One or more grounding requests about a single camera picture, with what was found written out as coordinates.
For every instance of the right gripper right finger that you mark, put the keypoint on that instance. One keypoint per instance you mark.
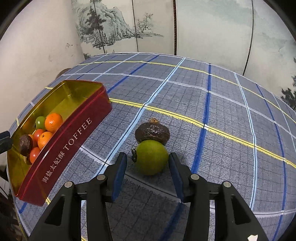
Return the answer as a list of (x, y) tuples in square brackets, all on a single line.
[(234, 220)]

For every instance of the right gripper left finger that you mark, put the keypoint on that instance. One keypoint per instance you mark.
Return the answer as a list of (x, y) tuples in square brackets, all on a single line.
[(62, 218)]

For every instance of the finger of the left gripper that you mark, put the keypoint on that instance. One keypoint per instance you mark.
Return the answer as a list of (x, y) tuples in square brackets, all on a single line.
[(6, 142)]

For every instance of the dark passion fruit front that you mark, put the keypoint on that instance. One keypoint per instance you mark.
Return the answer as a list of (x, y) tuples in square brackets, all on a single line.
[(26, 145)]

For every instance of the dark passion fruit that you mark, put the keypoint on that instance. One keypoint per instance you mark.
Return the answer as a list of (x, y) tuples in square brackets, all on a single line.
[(26, 145), (152, 130)]

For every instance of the red orange tomato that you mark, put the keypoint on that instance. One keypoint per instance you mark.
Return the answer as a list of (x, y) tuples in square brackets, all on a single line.
[(33, 154)]

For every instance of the small red tomato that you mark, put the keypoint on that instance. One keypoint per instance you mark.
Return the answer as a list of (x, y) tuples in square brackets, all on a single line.
[(38, 133)]

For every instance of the small orange mandarin back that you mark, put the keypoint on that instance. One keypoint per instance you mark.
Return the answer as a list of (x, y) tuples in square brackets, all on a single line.
[(44, 139)]

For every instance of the green tomato front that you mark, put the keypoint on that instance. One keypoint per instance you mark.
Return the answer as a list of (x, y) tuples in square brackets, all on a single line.
[(40, 123)]

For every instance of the green tomato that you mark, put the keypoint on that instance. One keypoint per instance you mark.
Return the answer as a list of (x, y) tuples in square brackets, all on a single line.
[(150, 157), (40, 123)]

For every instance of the red gold toffee tin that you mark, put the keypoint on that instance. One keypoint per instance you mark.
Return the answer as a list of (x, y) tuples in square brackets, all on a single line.
[(83, 105)]

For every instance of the large orange mandarin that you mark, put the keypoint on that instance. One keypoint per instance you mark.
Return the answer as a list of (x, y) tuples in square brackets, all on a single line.
[(53, 122)]

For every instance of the green tomato back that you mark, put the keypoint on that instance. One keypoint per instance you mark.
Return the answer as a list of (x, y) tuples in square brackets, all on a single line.
[(150, 157)]

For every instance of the grey millstone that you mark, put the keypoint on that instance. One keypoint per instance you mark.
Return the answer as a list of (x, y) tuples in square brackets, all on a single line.
[(62, 72)]

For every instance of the plaid blue tablecloth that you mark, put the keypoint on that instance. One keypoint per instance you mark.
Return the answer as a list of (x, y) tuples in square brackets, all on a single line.
[(223, 126)]

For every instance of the dark passion fruit back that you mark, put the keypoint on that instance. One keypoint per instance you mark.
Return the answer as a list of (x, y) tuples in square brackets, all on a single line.
[(152, 130)]

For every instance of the painted folding screen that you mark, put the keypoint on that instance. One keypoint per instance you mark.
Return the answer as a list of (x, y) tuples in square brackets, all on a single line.
[(251, 38)]

